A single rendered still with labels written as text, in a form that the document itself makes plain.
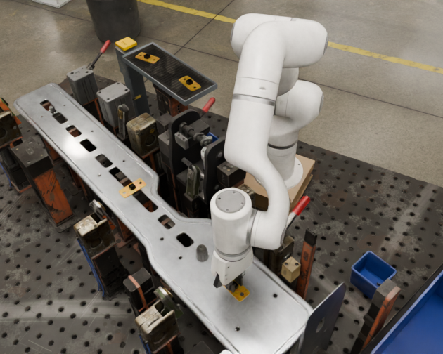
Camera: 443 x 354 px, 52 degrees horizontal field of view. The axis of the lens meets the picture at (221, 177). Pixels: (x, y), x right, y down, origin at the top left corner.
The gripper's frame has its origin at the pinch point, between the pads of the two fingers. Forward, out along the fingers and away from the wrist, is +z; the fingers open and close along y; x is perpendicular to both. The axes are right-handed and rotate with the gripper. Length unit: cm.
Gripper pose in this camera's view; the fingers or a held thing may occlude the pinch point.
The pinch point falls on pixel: (233, 281)
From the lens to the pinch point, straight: 118.1
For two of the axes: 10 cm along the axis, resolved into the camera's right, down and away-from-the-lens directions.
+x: 6.6, 5.3, -5.3
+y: -7.5, 5.1, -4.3
